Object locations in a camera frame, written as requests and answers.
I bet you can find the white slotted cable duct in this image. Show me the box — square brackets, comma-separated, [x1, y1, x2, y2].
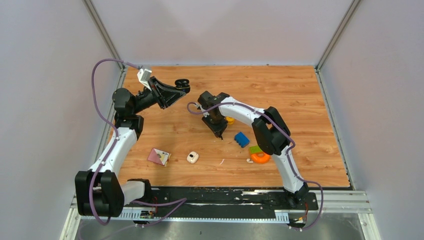
[81, 209, 290, 224]

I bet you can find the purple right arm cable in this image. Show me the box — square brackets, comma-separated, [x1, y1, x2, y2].
[186, 101, 325, 232]

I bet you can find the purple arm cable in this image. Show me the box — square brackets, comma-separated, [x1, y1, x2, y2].
[86, 58, 188, 228]
[186, 101, 325, 232]

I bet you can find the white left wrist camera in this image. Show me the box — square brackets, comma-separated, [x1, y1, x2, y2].
[137, 66, 152, 91]

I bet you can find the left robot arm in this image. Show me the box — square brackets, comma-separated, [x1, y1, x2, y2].
[74, 76, 191, 218]

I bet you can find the aluminium frame rail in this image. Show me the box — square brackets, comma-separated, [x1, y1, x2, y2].
[70, 186, 373, 215]

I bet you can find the pink patterned card box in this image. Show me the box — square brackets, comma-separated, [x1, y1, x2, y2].
[147, 148, 171, 167]

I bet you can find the white earbud charging case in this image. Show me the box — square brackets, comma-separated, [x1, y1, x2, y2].
[186, 151, 199, 164]

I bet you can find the glossy black earbud charging case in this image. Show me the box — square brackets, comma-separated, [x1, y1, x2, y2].
[174, 78, 191, 94]

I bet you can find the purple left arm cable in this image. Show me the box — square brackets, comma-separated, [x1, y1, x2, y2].
[86, 58, 188, 228]

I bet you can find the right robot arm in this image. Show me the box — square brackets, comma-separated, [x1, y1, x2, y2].
[194, 91, 309, 209]

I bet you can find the yellow toy sign block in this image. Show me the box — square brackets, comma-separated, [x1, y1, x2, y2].
[225, 116, 235, 125]

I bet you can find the blue toy building block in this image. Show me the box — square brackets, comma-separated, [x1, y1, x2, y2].
[234, 132, 250, 148]

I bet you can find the orange toy ring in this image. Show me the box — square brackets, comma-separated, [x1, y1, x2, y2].
[250, 151, 272, 165]

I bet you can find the green toy building plate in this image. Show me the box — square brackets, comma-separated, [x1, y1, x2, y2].
[248, 145, 263, 155]

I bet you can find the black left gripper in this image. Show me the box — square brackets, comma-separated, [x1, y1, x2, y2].
[132, 76, 186, 115]

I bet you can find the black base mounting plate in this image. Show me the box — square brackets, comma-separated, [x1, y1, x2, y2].
[141, 186, 319, 219]

